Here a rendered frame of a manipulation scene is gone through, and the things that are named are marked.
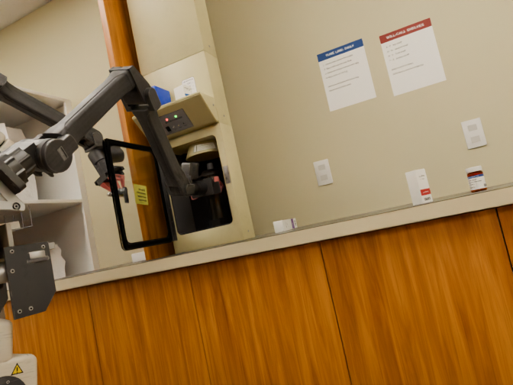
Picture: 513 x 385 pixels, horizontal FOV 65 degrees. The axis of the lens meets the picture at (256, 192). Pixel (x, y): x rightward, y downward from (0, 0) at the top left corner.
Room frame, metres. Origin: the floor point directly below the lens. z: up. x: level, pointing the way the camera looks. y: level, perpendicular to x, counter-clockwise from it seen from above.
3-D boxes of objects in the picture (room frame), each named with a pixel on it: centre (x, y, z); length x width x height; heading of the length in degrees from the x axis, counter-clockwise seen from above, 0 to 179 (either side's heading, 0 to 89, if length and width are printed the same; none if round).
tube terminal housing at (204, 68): (1.73, 0.18, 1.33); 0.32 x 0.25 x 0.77; 68
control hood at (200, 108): (1.56, 0.25, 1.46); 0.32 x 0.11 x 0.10; 68
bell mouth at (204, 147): (1.70, 0.18, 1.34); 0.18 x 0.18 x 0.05
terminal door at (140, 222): (1.51, 0.43, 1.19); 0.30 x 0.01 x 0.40; 160
